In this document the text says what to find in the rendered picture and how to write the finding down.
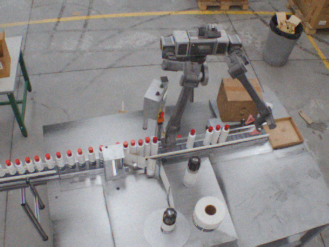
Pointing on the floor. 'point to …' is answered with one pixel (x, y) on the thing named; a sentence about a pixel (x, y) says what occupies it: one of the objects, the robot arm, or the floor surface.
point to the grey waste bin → (277, 49)
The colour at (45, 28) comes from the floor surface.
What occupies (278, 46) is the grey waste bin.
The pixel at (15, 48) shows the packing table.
